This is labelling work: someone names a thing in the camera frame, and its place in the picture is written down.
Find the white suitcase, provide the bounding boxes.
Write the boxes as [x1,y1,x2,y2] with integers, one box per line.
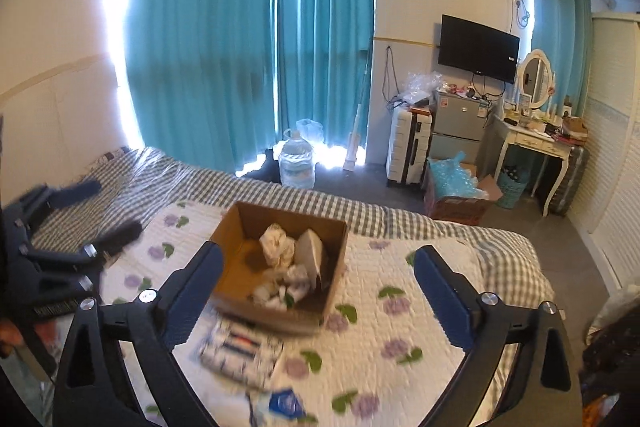
[386,106,434,185]

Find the blue plastic bags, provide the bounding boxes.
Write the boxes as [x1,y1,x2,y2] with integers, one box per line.
[427,152,488,200]

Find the large clear water bottle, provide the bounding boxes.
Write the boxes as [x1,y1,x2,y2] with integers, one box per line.
[278,130,317,188]

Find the blue and white packet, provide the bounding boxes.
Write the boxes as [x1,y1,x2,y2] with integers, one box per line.
[250,388,318,427]

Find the white oval mirror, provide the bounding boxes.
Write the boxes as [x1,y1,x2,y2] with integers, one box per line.
[516,49,556,110]

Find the white crumpled tissue packs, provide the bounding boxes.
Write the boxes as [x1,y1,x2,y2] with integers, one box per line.
[250,264,311,310]

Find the grey mini fridge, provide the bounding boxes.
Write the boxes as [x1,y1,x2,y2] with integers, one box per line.
[431,89,488,162]

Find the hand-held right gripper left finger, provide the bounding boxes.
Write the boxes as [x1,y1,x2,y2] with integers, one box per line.
[52,241,226,427]

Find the black wall television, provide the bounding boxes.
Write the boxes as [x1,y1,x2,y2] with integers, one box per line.
[438,14,521,84]

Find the white wardrobe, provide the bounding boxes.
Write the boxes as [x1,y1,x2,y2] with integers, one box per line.
[565,12,640,298]

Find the brown cardboard box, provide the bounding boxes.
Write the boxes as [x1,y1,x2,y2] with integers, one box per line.
[209,201,349,335]

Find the grey suitcase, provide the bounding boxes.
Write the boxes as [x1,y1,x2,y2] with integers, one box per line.
[552,144,590,215]

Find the white dressing table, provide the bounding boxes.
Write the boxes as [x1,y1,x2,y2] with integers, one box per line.
[492,112,576,218]

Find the patterned crumpled cloth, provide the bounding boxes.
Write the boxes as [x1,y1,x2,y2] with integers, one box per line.
[259,223,297,267]

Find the clear plastic bags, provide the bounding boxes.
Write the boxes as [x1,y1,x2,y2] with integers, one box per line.
[400,72,445,105]

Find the black floor object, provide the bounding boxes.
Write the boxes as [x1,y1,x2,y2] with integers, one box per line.
[237,147,283,182]

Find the teal laundry basket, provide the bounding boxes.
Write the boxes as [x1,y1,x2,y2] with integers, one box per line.
[496,164,531,210]

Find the white striped tissue pack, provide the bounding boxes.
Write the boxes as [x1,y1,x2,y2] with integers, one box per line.
[199,318,285,390]

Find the floral quilted blanket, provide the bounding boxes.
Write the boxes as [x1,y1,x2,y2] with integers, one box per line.
[100,199,501,427]

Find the dark patterned bag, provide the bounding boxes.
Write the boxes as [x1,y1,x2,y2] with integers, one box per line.
[580,322,640,427]

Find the narrow teal curtain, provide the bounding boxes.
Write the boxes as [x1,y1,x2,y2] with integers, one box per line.
[270,0,376,158]

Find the bed with checked sheet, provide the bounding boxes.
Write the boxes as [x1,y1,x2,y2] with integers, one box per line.
[15,147,556,427]

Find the white plastic bag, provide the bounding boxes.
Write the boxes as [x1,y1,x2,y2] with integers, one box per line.
[296,119,325,144]

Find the beige folded cloth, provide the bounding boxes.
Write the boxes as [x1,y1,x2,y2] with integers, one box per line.
[294,228,326,290]

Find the pale teal curtain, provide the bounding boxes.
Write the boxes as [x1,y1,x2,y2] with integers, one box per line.
[525,0,593,118]

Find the wide teal curtain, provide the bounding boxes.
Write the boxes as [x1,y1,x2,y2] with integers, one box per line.
[117,0,278,175]

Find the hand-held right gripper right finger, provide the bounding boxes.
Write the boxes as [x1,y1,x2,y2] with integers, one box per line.
[412,244,583,427]

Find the cardboard box of bags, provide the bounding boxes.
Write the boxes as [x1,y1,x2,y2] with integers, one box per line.
[424,162,503,225]

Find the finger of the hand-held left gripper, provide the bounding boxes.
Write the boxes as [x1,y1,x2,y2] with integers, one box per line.
[20,219,145,273]
[12,179,102,228]

